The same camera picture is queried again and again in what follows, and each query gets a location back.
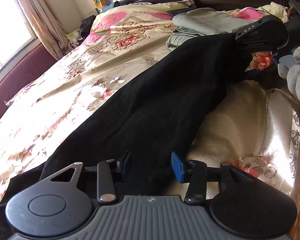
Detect floral satin bedspread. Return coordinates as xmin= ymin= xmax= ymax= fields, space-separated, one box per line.
xmin=0 ymin=3 xmax=300 ymax=239

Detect black bag on nightstand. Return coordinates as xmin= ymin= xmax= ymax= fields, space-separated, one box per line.
xmin=79 ymin=15 xmax=96 ymax=40

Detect folded grey-green clothes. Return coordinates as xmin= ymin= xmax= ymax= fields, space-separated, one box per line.
xmin=166 ymin=8 xmax=252 ymax=50

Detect window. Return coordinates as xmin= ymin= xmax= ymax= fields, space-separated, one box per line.
xmin=0 ymin=0 xmax=37 ymax=71

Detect maroon upholstered bench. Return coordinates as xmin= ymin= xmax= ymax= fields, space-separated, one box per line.
xmin=0 ymin=44 xmax=57 ymax=118

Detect black pants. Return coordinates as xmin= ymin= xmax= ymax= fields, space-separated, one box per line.
xmin=0 ymin=32 xmax=263 ymax=240

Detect orange snack package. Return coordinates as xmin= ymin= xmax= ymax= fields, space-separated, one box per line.
xmin=92 ymin=0 xmax=106 ymax=14

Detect beige curtain right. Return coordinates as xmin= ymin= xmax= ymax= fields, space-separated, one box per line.
xmin=18 ymin=0 xmax=71 ymax=60

